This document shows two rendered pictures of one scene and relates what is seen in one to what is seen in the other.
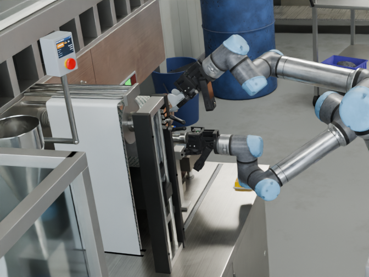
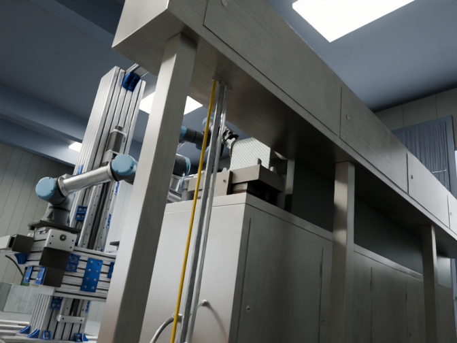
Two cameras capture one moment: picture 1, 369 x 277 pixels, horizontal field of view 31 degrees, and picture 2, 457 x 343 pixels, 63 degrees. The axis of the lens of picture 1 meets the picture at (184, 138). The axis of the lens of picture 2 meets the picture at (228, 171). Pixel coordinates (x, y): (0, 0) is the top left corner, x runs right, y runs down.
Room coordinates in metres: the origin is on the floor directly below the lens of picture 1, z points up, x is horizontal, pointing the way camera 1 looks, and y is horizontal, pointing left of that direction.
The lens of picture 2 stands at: (3.76, 0.75, 0.50)
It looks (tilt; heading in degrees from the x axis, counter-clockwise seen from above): 20 degrees up; 205
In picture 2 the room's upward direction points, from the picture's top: 8 degrees clockwise
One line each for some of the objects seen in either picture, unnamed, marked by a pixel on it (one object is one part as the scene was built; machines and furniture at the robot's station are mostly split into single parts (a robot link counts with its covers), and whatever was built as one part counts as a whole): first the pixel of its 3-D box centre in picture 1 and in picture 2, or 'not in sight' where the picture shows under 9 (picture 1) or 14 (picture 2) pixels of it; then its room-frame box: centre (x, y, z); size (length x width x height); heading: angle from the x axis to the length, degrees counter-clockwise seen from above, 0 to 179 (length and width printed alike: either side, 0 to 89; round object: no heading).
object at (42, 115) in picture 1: (51, 118); not in sight; (2.03, 0.42, 1.33); 0.07 x 0.07 x 0.07; 69
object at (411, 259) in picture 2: not in sight; (394, 243); (1.28, 0.77, 1.02); 2.24 x 0.04 x 0.24; 159
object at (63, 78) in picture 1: (69, 107); not in sight; (1.66, 0.29, 1.51); 0.02 x 0.02 x 0.20
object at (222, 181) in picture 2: not in sight; (219, 185); (2.48, 0.13, 0.96); 0.10 x 0.03 x 0.11; 69
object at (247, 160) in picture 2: not in sight; (247, 171); (2.26, 0.16, 1.11); 0.23 x 0.01 x 0.18; 69
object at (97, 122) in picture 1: (85, 178); not in sight; (1.90, 0.33, 1.17); 0.34 x 0.05 x 0.54; 69
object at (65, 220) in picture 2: not in sight; (57, 217); (2.22, -0.97, 0.87); 0.15 x 0.15 x 0.10
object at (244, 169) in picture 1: (250, 172); (188, 201); (2.10, -0.22, 1.01); 0.11 x 0.08 x 0.11; 18
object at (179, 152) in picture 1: (177, 169); not in sight; (2.11, 0.04, 1.05); 0.06 x 0.05 x 0.31; 69
